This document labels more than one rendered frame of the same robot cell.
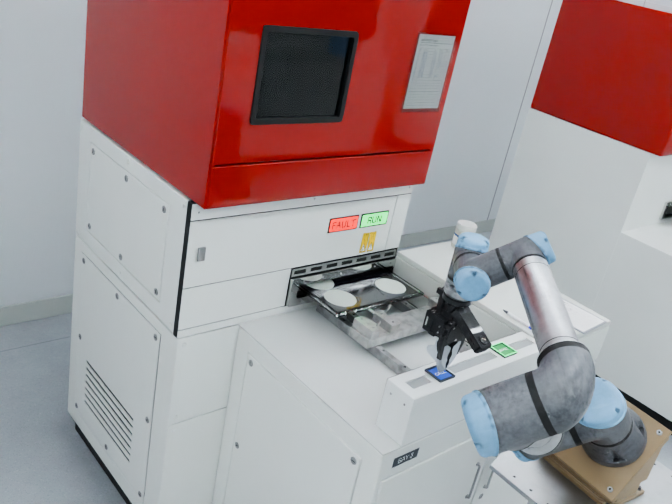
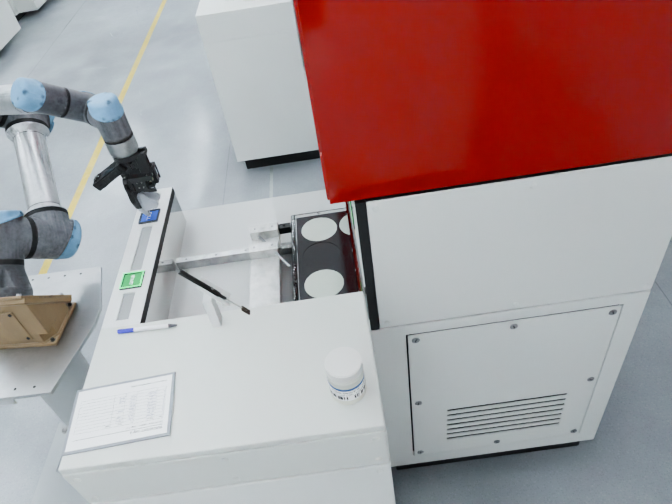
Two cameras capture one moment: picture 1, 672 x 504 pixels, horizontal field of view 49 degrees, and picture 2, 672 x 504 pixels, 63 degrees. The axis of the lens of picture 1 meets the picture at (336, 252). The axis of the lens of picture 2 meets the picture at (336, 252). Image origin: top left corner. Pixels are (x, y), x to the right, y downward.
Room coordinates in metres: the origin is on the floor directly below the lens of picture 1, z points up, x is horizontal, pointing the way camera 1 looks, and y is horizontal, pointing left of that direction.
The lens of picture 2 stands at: (2.87, -0.83, 1.90)
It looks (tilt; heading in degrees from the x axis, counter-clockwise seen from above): 43 degrees down; 137
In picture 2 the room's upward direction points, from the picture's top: 10 degrees counter-clockwise
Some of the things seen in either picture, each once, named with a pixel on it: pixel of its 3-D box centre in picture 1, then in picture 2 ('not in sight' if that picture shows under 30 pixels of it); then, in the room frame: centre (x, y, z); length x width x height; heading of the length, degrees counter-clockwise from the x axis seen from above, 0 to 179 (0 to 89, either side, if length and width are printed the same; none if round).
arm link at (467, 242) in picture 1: (468, 258); (109, 117); (1.58, -0.31, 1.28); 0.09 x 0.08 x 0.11; 178
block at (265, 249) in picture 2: (386, 321); (264, 249); (1.90, -0.19, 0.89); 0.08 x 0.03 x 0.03; 45
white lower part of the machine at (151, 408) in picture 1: (219, 362); (463, 300); (2.24, 0.33, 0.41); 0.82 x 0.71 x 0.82; 135
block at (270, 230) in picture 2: (366, 327); (264, 231); (1.84, -0.13, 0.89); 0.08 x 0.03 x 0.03; 45
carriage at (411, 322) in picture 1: (402, 324); (265, 276); (1.95, -0.24, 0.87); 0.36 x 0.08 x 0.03; 135
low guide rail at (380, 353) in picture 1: (372, 346); (261, 251); (1.84, -0.16, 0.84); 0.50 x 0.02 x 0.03; 45
